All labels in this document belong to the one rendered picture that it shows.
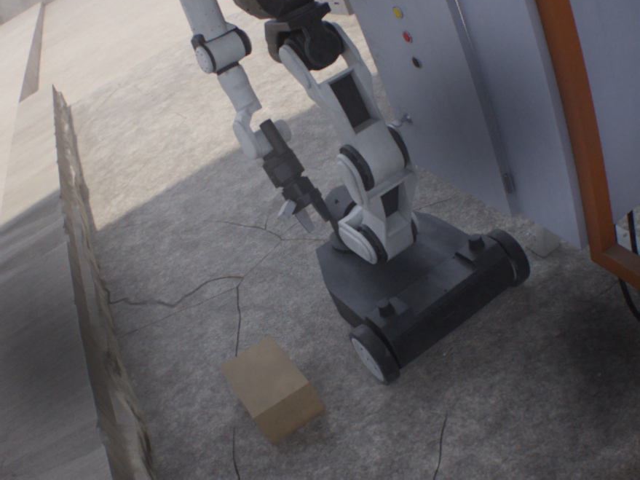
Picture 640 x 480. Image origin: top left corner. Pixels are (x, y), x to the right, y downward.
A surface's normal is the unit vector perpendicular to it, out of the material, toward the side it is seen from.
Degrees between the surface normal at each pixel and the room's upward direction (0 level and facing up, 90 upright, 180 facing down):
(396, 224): 31
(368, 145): 69
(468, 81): 90
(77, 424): 0
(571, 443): 0
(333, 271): 0
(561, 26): 90
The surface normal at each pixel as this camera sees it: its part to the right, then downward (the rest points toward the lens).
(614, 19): 0.39, 0.37
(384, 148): 0.29, 0.03
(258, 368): -0.37, -0.78
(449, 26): -0.84, 0.51
